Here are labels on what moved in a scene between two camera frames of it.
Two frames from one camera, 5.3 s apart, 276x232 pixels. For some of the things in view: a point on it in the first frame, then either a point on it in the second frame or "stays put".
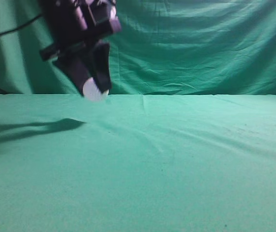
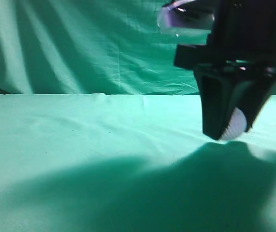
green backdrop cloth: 164,47 stays put
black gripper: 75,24 to 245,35
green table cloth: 137,163 stays put
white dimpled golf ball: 91,92 to 237,125
